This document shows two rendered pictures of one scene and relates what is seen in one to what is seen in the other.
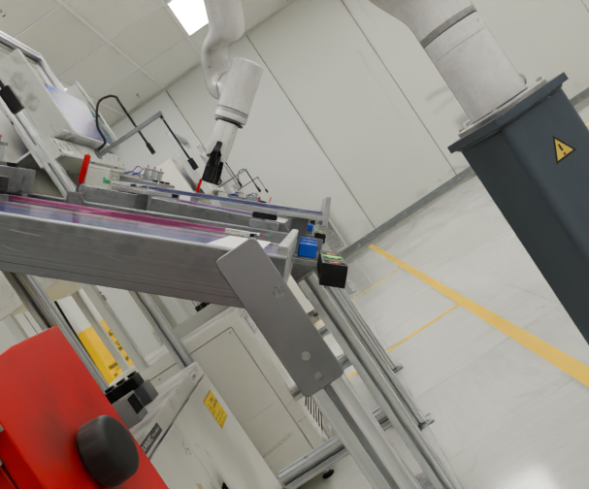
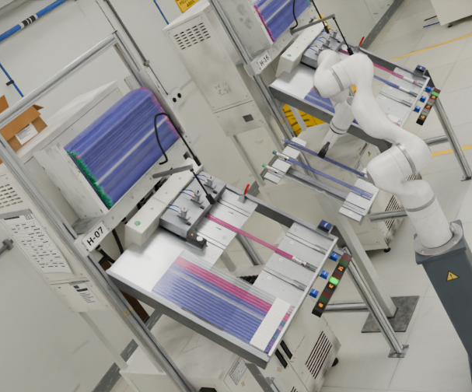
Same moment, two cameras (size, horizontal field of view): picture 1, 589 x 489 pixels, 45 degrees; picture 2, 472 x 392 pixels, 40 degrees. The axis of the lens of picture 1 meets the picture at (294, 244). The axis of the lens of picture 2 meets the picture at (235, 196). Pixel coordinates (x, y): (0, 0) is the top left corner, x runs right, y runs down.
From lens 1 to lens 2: 205 cm
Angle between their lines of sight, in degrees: 46
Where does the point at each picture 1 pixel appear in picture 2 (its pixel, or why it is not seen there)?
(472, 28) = (421, 215)
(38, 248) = (202, 330)
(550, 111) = (451, 260)
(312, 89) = not seen: outside the picture
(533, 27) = not seen: outside the picture
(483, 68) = (424, 232)
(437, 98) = not seen: outside the picture
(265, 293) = (256, 374)
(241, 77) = (344, 114)
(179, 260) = (239, 349)
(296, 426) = (371, 229)
